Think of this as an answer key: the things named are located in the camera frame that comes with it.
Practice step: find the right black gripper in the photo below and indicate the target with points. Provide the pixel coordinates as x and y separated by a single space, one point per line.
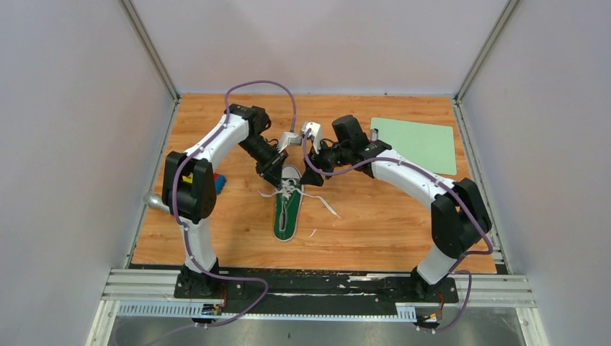
310 176

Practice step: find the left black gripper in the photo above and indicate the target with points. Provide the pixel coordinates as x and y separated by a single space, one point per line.
273 173

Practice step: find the white shoelace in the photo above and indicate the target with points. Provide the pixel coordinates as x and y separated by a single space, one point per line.
289 187

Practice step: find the green canvas sneaker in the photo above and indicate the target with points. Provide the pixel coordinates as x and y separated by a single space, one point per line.
285 224

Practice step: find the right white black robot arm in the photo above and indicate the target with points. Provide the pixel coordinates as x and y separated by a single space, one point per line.
460 222

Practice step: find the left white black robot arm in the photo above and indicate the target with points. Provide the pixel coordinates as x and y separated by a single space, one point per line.
189 190

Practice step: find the blue yellow toy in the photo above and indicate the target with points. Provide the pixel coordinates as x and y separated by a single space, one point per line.
219 179

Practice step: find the silver microphone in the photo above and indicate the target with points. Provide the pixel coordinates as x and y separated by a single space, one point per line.
154 201

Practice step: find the light green clipboard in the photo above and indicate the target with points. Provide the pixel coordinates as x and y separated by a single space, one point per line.
430 146

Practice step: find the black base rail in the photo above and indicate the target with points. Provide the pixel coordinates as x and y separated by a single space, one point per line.
311 295

